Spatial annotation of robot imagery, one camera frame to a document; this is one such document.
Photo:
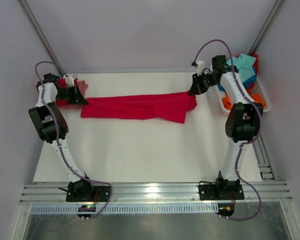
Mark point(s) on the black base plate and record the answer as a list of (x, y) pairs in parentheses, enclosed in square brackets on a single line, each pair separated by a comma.
[(232, 190), (98, 194)]

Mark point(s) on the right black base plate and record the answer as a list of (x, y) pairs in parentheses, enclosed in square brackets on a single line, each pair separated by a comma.
[(232, 190)]

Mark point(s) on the white plastic basket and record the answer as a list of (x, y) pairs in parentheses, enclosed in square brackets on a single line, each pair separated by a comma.
[(256, 89)]

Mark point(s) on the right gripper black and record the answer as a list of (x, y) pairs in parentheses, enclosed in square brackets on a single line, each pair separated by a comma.
[(196, 88)]

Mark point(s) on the left black connector board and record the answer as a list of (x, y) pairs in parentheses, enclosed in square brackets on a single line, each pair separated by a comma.
[(84, 212)]

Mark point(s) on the right aluminium corner post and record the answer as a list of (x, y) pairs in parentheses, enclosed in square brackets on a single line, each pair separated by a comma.
[(265, 27)]

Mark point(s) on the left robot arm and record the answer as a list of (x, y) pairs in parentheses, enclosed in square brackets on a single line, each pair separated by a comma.
[(52, 128)]

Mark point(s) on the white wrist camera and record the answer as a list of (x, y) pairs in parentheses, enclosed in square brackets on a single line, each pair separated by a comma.
[(199, 65), (71, 79)]

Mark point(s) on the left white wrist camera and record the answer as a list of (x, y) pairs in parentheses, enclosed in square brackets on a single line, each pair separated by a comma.
[(71, 79)]

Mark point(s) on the left aluminium corner post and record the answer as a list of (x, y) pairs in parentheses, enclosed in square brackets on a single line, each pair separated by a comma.
[(40, 34)]

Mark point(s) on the magenta t shirt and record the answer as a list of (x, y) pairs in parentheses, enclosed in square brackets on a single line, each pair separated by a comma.
[(171, 107)]

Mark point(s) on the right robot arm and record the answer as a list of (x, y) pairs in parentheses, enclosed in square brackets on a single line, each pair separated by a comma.
[(242, 126)]

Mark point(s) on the aluminium front rail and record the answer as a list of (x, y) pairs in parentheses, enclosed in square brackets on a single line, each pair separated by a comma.
[(153, 193)]

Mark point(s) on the aluminium corner post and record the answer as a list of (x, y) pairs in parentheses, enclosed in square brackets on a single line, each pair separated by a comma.
[(265, 27), (40, 34)]

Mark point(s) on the blue t shirt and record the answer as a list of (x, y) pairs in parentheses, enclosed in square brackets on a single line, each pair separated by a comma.
[(248, 83)]

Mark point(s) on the right black connector board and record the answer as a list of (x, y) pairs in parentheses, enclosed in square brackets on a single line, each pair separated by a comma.
[(225, 211)]

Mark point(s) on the folded salmon pink t shirt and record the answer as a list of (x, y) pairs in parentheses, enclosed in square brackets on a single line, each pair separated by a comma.
[(82, 86)]

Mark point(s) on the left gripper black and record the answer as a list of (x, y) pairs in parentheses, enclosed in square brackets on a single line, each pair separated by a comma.
[(77, 98)]

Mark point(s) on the black connector board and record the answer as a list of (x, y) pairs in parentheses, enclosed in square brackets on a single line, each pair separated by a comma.
[(84, 212), (225, 211)]

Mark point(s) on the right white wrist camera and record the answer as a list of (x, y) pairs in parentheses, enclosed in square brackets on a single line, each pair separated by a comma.
[(199, 65)]

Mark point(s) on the red t shirt in basket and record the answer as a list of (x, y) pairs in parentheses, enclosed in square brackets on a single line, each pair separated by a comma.
[(255, 65)]

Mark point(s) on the turquoise t shirt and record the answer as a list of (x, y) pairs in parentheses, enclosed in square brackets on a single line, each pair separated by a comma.
[(244, 63)]

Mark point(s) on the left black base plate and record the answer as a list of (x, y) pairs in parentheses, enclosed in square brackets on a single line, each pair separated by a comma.
[(98, 194)]

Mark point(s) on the folded red t shirt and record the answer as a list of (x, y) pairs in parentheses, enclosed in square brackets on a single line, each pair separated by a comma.
[(62, 103)]

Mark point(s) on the orange t shirt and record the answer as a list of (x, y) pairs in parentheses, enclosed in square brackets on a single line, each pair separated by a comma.
[(256, 97)]

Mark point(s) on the slotted white cable duct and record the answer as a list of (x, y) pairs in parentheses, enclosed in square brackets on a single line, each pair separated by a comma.
[(123, 209)]

